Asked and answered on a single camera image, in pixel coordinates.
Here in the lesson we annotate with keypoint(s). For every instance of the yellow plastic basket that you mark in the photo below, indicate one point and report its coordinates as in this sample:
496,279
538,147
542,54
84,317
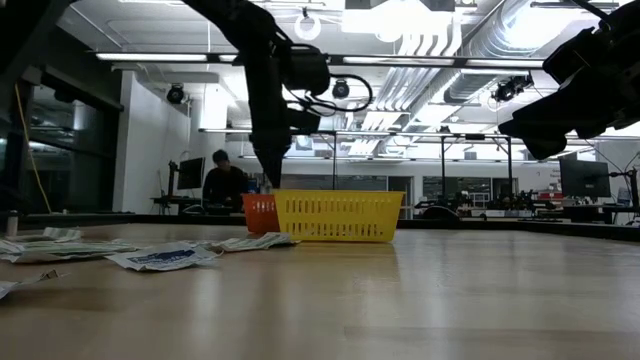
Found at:
350,197

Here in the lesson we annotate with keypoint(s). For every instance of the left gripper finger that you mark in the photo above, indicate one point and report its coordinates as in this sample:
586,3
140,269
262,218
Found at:
272,165

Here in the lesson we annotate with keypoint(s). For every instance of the silver air duct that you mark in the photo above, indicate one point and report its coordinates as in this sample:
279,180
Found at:
500,40

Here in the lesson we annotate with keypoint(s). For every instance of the distant black metal frame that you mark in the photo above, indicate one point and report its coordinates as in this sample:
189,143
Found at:
375,131

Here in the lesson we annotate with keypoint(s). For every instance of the black ceiling camera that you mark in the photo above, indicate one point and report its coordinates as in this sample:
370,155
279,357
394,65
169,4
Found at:
341,89
175,94

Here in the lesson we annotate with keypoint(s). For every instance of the black computer monitor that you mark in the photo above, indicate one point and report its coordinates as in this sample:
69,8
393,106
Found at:
192,174
585,177

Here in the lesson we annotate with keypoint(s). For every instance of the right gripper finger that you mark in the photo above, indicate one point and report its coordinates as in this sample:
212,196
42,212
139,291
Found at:
575,110
545,142

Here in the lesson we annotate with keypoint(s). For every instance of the small white post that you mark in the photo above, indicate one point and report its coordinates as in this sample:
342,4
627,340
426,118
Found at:
13,222

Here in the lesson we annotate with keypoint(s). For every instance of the black office chair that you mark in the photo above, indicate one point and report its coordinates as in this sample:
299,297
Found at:
442,212

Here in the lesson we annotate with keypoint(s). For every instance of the standing person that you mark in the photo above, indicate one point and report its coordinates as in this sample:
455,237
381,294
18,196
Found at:
225,185

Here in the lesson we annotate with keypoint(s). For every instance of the long ceiling light bar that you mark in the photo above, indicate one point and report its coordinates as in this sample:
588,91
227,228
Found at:
150,57

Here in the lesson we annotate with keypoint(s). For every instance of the orange-red plastic basket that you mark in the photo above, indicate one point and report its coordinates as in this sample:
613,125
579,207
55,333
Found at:
260,212

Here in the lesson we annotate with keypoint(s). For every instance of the black ceiling camera rig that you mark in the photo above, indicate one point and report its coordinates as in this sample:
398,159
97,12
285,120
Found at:
510,89

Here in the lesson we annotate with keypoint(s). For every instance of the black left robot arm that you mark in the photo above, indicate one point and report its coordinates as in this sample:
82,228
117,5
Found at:
265,75

